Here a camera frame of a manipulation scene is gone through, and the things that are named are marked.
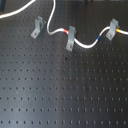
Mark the grey middle cable clip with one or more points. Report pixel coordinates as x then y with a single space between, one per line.
71 37

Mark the grey cable clip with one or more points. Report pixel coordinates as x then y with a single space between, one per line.
114 24
71 37
39 25

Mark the grey left cable clip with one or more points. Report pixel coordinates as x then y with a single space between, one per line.
39 25

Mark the grey right cable clip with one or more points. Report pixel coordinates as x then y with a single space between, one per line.
114 24

